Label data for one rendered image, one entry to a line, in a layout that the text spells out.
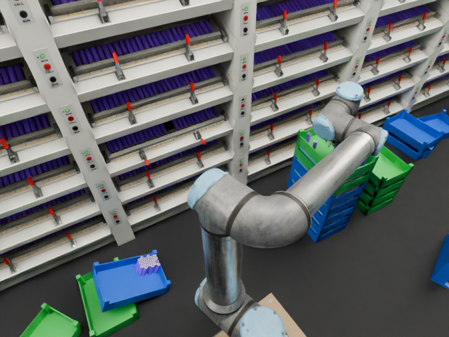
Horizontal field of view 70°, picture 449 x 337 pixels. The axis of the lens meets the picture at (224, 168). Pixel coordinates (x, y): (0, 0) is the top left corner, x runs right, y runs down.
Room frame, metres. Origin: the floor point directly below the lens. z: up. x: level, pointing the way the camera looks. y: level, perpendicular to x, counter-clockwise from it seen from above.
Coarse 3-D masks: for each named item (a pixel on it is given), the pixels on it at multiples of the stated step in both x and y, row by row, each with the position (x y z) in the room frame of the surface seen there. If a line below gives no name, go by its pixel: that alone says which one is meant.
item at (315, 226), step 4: (288, 188) 1.13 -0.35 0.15; (352, 212) 0.95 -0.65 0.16; (348, 216) 0.94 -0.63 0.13; (312, 220) 0.93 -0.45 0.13; (340, 220) 0.92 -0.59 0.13; (344, 220) 0.94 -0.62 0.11; (348, 220) 0.95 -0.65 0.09; (312, 224) 0.92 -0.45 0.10; (316, 224) 0.90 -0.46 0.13; (332, 224) 0.90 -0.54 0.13; (336, 224) 0.91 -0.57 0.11; (340, 224) 0.93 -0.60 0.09; (316, 228) 0.89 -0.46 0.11; (320, 228) 0.87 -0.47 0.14; (324, 228) 0.88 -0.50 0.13; (328, 228) 0.89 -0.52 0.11; (332, 228) 0.90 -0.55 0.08; (316, 232) 0.88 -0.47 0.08; (320, 232) 0.87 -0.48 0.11; (324, 232) 0.88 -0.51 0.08
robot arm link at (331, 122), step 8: (328, 104) 0.92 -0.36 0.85; (336, 104) 0.90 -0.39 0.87; (344, 104) 0.90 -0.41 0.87; (320, 112) 0.90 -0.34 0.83; (328, 112) 0.87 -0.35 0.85; (336, 112) 0.87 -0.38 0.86; (344, 112) 0.87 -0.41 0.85; (320, 120) 0.85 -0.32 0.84; (328, 120) 0.84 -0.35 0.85; (336, 120) 0.84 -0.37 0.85; (344, 120) 0.83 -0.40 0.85; (320, 128) 0.84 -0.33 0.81; (328, 128) 0.82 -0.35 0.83; (336, 128) 0.82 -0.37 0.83; (344, 128) 0.81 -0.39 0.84; (320, 136) 0.85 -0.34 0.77; (328, 136) 0.82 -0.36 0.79; (336, 136) 0.81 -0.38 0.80
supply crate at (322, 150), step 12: (300, 132) 1.12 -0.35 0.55; (312, 132) 1.17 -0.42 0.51; (300, 144) 1.11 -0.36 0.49; (312, 144) 1.11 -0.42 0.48; (324, 144) 1.11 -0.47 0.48; (312, 156) 1.03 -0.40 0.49; (324, 156) 1.03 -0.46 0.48; (372, 156) 0.96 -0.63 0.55; (360, 168) 0.91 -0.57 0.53; (372, 168) 0.95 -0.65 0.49
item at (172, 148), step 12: (216, 108) 1.30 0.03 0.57; (228, 120) 1.24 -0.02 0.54; (168, 132) 1.14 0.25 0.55; (204, 132) 1.16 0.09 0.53; (216, 132) 1.17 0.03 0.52; (228, 132) 1.20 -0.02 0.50; (168, 144) 1.08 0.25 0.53; (180, 144) 1.09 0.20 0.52; (192, 144) 1.10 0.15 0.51; (132, 156) 1.01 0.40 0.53; (156, 156) 1.02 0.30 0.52; (108, 168) 0.94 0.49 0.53; (120, 168) 0.95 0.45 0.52; (132, 168) 0.98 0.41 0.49
